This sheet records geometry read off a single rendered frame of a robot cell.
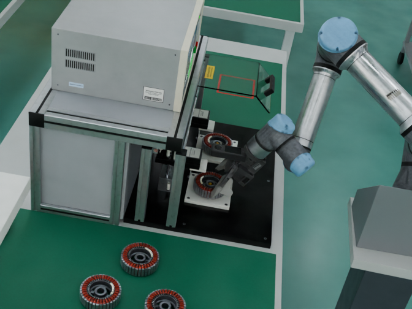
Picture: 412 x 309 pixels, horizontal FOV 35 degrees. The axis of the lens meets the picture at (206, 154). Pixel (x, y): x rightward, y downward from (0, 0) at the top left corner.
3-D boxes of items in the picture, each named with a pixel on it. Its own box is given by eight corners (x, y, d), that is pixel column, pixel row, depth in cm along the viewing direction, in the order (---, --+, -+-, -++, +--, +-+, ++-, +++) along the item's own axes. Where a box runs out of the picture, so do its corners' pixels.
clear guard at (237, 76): (271, 80, 242) (274, 65, 239) (269, 113, 222) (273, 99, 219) (184, 64, 242) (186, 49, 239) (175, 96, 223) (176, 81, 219)
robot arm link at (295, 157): (316, 165, 209) (293, 138, 211) (317, 160, 198) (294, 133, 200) (297, 180, 209) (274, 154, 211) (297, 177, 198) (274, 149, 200)
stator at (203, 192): (227, 182, 225) (228, 173, 223) (224, 202, 216) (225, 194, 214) (195, 176, 225) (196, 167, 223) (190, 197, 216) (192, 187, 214)
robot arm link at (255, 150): (254, 142, 203) (255, 128, 210) (244, 151, 206) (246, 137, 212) (272, 156, 206) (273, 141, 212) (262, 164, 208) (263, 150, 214)
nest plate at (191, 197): (232, 182, 228) (233, 179, 227) (228, 210, 215) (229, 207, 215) (189, 175, 228) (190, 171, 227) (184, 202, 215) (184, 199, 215)
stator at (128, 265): (131, 282, 187) (132, 273, 185) (113, 257, 194) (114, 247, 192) (165, 270, 193) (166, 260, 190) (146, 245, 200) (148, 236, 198)
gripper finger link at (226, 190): (224, 208, 212) (240, 184, 212) (210, 198, 210) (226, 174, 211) (222, 206, 215) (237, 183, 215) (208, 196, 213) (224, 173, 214)
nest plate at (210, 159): (237, 143, 247) (238, 140, 246) (234, 167, 235) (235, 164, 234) (198, 136, 247) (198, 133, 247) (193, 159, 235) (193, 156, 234)
